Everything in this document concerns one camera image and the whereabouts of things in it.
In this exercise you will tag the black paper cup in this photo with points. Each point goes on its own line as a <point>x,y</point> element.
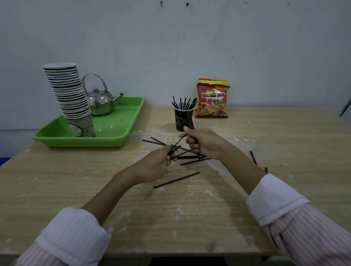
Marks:
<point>183,119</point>

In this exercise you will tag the steel kettle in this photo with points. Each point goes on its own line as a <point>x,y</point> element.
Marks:
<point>100,102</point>

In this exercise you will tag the blue object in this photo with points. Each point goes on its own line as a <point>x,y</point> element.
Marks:
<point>4,161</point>

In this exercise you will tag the green plastic tray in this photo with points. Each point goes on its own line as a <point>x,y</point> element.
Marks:
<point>115,127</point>

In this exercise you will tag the person's left hand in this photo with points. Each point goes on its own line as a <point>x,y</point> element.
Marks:
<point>149,167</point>

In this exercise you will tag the dark rod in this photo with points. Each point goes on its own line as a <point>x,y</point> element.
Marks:
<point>346,107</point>

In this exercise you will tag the yellow-topped snack packet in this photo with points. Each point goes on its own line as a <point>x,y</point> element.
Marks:
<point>212,81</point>

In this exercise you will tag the person's right forearm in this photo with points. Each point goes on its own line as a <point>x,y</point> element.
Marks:
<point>268,202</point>

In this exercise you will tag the person's right hand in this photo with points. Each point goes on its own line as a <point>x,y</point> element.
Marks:
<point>208,142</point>

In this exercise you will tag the red snack packet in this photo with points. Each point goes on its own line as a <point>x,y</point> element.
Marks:
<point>212,101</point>

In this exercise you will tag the person's left forearm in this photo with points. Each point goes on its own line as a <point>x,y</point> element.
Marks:
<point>82,222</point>

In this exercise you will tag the stack of paper cups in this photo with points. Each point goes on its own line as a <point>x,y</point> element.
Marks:
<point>71,96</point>

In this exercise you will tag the person's left thumb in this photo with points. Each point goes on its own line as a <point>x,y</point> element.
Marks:
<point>164,150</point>

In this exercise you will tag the bunch of black straws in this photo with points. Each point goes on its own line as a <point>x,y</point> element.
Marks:
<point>184,102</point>

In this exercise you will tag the person's right thumb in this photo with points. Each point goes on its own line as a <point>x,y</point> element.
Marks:
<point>190,130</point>

